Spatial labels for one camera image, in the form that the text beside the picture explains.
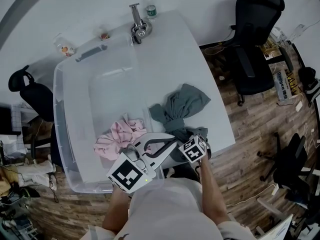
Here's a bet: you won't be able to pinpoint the person's right forearm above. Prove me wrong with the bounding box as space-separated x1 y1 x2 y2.
198 158 232 226

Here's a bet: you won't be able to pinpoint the person's left forearm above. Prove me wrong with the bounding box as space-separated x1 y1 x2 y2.
102 186 133 235

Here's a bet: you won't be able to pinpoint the person's dark trousers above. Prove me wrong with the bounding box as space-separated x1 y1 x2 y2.
166 162 201 182

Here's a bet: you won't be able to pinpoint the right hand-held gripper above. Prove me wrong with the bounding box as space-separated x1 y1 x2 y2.
177 135 213 164

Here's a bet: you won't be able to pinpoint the pink garment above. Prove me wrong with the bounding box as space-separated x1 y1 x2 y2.
93 113 148 161

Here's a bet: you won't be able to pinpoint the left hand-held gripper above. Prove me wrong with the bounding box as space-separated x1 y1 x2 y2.
106 132 180 194

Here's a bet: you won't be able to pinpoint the green label water bottle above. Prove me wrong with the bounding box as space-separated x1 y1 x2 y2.
144 0 158 22

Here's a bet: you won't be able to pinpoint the clear plastic storage bin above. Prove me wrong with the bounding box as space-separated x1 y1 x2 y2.
52 32 166 195

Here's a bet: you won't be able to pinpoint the grey-green garment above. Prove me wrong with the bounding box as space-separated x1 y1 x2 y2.
148 83 213 157

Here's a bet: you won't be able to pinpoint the orange label clear bottle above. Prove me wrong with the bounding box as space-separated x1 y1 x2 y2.
52 32 76 58

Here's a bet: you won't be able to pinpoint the black office chair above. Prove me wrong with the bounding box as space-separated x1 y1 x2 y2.
257 132 311 205
8 65 63 167
199 0 286 107

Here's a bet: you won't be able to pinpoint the black computer case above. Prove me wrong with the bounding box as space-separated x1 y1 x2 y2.
0 105 13 135

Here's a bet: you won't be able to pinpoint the printed cardboard box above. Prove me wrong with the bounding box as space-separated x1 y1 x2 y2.
272 70 300 102

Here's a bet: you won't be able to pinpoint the person's white shirt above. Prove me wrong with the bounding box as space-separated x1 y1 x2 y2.
86 177 258 240

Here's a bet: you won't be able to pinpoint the black backpack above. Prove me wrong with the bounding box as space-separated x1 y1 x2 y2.
298 66 320 107

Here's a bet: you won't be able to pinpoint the small clear jar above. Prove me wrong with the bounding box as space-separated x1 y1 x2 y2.
93 25 111 41

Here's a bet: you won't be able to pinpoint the silver metal stand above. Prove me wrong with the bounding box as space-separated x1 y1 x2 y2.
128 2 153 44

